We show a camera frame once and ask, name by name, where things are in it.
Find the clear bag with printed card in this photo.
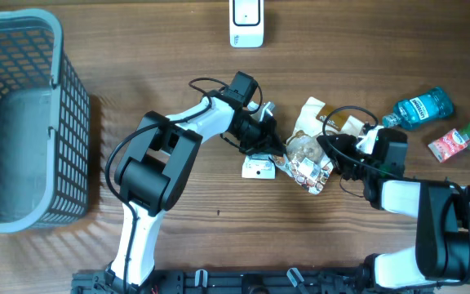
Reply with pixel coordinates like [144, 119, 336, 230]
[242, 154, 276, 180]

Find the white box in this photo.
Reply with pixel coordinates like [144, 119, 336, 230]
[273, 96, 366, 196]

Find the small red packet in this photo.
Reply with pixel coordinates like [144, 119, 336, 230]
[428, 128, 470, 163]

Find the blue mouthwash bottle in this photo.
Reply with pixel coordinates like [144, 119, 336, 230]
[382, 87, 454, 131]

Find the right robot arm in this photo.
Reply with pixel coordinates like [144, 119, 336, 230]
[317, 128, 470, 293]

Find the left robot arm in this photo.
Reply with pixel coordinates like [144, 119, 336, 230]
[104, 72, 286, 293]

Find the white barcode scanner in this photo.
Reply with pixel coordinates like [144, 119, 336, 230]
[228, 0, 264, 48]

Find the grey plastic mesh basket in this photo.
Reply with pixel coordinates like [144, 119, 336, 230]
[0, 9, 91, 234]

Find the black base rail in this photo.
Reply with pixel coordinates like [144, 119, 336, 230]
[70, 267, 435, 294]

